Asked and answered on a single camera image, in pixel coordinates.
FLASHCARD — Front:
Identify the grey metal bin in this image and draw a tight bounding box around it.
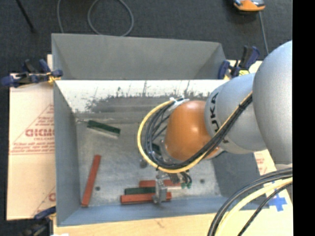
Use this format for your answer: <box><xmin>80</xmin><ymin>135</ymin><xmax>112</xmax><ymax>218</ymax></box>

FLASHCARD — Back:
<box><xmin>51</xmin><ymin>32</ymin><xmax>261</xmax><ymax>227</ymax></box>

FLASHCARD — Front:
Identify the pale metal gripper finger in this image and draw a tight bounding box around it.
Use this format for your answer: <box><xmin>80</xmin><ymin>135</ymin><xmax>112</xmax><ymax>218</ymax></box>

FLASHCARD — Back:
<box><xmin>152</xmin><ymin>180</ymin><xmax>162</xmax><ymax>205</ymax></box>
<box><xmin>160</xmin><ymin>183</ymin><xmax>169</xmax><ymax>204</ymax></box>

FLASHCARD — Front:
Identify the dark green flat block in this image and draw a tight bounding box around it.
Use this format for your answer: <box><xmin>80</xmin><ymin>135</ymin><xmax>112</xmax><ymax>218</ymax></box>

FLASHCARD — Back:
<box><xmin>87</xmin><ymin>119</ymin><xmax>122</xmax><ymax>135</ymax></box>
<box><xmin>124</xmin><ymin>186</ymin><xmax>157</xmax><ymax>195</ymax></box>

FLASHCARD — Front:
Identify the brown cardboard board red print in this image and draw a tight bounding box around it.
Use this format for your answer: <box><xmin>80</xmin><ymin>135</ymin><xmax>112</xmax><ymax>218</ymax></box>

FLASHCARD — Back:
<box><xmin>6</xmin><ymin>84</ymin><xmax>58</xmax><ymax>221</ymax></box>

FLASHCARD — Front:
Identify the red-brown flat block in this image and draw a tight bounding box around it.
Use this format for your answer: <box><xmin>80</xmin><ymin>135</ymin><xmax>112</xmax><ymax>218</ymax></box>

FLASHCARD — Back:
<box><xmin>139</xmin><ymin>179</ymin><xmax>183</xmax><ymax>188</ymax></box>
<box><xmin>81</xmin><ymin>154</ymin><xmax>102</xmax><ymax>207</ymax></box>
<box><xmin>120</xmin><ymin>192</ymin><xmax>172</xmax><ymax>205</ymax></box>

